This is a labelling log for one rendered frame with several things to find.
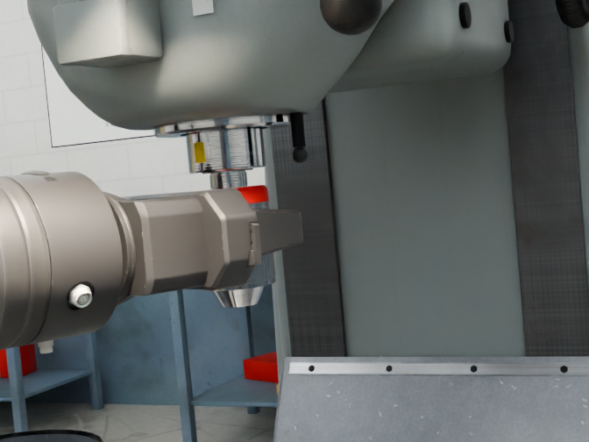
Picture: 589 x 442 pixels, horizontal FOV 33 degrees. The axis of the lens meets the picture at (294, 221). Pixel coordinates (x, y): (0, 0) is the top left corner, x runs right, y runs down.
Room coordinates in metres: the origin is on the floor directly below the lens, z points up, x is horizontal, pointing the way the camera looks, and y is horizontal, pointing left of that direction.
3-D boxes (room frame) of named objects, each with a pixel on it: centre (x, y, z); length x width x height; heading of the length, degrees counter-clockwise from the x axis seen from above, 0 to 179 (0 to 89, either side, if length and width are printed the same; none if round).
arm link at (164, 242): (0.55, 0.11, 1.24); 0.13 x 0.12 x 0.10; 43
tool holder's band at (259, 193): (0.61, 0.04, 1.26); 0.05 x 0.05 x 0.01
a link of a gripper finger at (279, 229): (0.59, 0.02, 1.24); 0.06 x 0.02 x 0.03; 133
